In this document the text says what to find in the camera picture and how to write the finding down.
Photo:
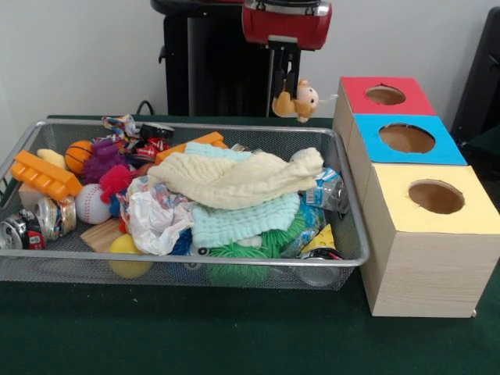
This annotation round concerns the shallow mesh bin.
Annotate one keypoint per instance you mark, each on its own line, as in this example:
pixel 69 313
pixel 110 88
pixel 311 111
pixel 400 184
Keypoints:
pixel 39 273

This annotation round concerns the brown plush animal toy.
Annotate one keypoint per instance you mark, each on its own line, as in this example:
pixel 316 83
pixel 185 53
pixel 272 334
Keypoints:
pixel 298 103

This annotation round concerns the black upright panel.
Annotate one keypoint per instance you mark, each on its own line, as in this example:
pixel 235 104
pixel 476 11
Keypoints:
pixel 480 78

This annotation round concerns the wooden block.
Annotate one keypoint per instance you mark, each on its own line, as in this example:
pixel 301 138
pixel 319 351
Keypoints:
pixel 101 234

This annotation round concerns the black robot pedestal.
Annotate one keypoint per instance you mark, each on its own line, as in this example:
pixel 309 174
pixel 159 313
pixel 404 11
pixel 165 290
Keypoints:
pixel 215 58

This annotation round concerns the cream waffle cloth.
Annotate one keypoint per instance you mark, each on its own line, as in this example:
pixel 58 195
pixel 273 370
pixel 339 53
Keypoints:
pixel 234 179

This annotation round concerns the wooden box three holes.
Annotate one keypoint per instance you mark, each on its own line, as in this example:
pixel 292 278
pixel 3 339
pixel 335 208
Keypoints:
pixel 429 273

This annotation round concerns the crushed red black can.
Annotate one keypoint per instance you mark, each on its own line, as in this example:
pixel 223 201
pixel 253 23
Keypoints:
pixel 19 234

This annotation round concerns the yellow ball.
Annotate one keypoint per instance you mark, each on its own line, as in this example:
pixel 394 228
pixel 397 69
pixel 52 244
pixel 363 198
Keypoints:
pixel 127 250

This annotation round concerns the green spiky ball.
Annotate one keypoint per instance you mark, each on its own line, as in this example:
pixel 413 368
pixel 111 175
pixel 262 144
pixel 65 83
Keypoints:
pixel 234 250

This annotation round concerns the mint waffle cloth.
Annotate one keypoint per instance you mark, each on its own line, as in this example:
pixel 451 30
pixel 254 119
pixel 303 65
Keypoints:
pixel 242 222

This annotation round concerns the purple spiky ball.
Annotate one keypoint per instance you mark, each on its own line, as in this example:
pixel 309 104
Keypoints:
pixel 101 162

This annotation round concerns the crushed clear plastic bottle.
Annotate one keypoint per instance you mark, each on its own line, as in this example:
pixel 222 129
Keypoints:
pixel 328 191

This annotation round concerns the white baseball toy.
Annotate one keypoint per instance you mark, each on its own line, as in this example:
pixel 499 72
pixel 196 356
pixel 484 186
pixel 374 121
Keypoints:
pixel 91 205

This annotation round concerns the yellow plush toy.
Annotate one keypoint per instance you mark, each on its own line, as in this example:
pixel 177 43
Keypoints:
pixel 52 156

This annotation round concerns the long orange toy brick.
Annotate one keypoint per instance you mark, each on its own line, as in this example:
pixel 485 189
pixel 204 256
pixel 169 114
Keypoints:
pixel 195 143

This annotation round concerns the yellow cheese wedge toy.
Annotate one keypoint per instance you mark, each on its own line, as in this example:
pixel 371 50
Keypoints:
pixel 322 238

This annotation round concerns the large orange toy brick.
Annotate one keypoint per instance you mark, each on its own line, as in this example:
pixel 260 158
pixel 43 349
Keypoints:
pixel 43 176

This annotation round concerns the pink spiky toy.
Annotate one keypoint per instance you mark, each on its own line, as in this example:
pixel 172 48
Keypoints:
pixel 115 179

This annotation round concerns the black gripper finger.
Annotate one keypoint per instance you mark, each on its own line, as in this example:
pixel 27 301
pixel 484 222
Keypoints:
pixel 293 66
pixel 278 66

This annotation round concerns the small basketball toy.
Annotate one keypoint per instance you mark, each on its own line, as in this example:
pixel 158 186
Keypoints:
pixel 78 156

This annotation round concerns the crumpled printed white wrapper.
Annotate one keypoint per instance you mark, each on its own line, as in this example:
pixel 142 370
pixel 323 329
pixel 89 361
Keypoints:
pixel 156 218

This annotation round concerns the green cloth side table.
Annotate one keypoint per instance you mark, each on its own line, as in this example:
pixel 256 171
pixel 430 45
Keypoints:
pixel 484 148

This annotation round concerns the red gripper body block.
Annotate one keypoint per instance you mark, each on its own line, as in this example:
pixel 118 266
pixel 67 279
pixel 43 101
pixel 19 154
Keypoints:
pixel 285 27

